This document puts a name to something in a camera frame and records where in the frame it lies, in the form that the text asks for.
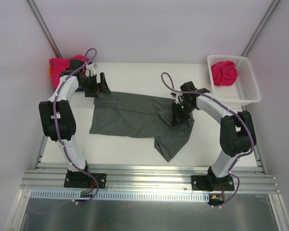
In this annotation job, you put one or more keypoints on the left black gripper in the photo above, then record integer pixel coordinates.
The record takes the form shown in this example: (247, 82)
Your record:
(94, 86)

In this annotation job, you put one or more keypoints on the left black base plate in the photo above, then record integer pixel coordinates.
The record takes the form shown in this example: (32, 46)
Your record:
(81, 180)

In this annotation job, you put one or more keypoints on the folded blue t-shirt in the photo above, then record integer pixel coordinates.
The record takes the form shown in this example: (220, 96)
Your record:
(80, 90)

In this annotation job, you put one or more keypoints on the crumpled pink t-shirt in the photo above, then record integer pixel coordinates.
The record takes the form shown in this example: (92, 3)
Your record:
(224, 73)

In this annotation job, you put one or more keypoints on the folded orange t-shirt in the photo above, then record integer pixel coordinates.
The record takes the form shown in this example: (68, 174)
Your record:
(50, 71)

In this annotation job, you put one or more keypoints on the dark grey t-shirt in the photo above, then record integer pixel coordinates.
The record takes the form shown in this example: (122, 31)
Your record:
(141, 116)

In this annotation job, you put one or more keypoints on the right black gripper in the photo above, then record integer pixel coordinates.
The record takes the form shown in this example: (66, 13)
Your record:
(180, 115)

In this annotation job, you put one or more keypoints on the white plastic basket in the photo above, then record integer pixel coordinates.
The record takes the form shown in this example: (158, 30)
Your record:
(245, 89)

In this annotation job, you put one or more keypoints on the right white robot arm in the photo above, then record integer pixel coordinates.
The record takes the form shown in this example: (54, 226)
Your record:
(237, 134)

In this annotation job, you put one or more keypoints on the folded pink t-shirt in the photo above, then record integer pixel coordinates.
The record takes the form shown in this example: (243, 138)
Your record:
(59, 65)

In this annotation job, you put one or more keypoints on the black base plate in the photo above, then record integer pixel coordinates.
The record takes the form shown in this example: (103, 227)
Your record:
(81, 180)
(211, 183)

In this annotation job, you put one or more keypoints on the white slotted cable duct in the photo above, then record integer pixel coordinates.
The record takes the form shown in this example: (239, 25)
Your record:
(121, 196)

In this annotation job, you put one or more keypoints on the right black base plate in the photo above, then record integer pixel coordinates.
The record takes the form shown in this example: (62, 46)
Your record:
(211, 183)

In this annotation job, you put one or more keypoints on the aluminium mounting rail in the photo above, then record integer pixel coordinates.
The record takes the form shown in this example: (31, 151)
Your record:
(149, 178)

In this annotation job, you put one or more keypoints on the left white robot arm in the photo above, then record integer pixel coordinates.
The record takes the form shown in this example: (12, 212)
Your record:
(57, 119)

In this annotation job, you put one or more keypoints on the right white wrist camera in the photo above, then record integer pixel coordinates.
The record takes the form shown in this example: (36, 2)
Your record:
(178, 97)

